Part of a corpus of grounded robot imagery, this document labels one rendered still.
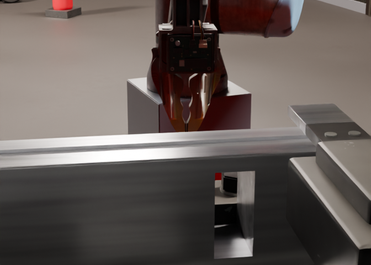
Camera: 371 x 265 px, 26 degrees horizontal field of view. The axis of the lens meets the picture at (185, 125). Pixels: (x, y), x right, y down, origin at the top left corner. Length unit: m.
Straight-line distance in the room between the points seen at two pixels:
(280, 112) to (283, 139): 3.34
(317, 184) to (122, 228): 0.23
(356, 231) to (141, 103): 1.15
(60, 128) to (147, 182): 3.17
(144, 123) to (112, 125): 2.30
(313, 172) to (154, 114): 1.01
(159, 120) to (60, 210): 0.83
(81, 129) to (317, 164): 3.32
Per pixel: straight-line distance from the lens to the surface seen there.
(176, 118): 1.05
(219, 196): 0.68
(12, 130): 3.77
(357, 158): 0.41
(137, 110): 1.51
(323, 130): 0.54
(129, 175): 0.58
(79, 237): 0.60
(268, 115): 3.93
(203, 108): 1.00
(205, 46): 0.97
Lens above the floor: 1.17
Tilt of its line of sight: 18 degrees down
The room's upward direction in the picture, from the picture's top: straight up
